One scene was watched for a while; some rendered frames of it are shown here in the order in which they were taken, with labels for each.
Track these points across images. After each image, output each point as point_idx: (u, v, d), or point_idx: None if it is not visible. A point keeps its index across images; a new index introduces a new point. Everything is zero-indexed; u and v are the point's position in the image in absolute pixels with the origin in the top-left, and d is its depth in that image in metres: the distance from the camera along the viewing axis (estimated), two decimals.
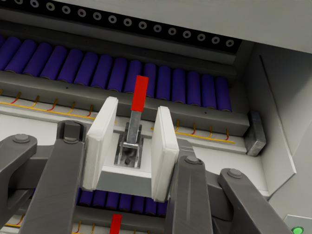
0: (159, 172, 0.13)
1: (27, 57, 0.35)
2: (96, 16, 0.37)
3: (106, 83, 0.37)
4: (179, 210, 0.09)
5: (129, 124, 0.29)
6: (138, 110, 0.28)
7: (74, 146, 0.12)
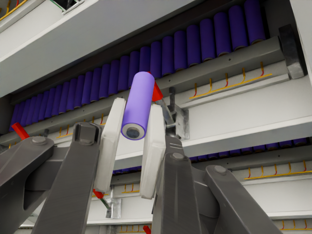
0: (146, 169, 0.13)
1: None
2: None
3: None
4: (167, 207, 0.09)
5: None
6: None
7: (89, 148, 0.12)
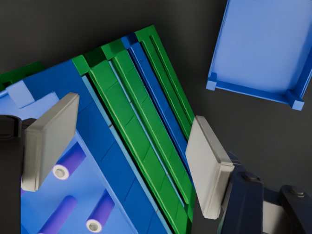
0: (212, 188, 0.13)
1: None
2: None
3: None
4: (228, 224, 0.09)
5: None
6: None
7: (9, 142, 0.11)
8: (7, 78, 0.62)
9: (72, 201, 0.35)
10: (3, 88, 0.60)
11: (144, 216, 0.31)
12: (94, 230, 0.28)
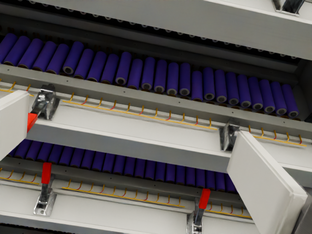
0: (281, 219, 0.12)
1: (140, 74, 0.45)
2: (192, 35, 0.47)
3: None
4: None
5: (234, 143, 0.38)
6: None
7: None
8: None
9: (5, 35, 0.45)
10: None
11: None
12: None
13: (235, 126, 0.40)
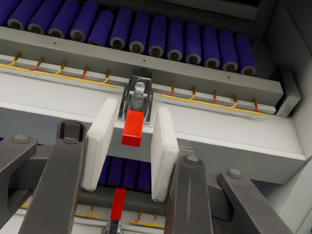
0: (159, 172, 0.13)
1: (9, 9, 0.29)
2: None
3: (108, 35, 0.32)
4: (179, 210, 0.09)
5: (131, 102, 0.22)
6: (135, 120, 0.21)
7: (74, 146, 0.12)
8: None
9: None
10: None
11: None
12: None
13: (141, 78, 0.24)
